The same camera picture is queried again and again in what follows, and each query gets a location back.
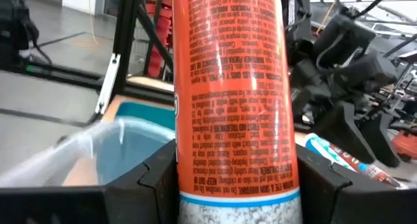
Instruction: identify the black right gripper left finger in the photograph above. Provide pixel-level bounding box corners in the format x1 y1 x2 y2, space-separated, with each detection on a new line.
104 139 180 224

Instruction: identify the silver frame bracket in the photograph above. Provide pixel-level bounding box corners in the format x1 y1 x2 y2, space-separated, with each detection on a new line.
95 52 122 116

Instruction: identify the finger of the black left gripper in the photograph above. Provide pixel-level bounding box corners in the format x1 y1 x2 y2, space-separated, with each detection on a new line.
358 111 402 168
311 100 378 165

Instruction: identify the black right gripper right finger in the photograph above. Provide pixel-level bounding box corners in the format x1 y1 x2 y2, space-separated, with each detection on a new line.
295 144 417 224

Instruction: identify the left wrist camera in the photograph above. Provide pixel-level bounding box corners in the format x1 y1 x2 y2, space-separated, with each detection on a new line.
311 13 378 69

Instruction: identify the clear plastic container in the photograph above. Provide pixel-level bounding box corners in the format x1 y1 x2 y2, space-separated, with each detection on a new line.
0 115 179 188

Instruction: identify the teal plastic bin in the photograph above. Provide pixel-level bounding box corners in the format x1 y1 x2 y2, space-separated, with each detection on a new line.
114 101 177 186

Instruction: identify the orange sealant tube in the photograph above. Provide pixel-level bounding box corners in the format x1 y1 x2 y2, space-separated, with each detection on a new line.
171 0 304 224
304 132 410 189

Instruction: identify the red bin shelf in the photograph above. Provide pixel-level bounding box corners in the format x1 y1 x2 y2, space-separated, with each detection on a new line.
143 0 174 79

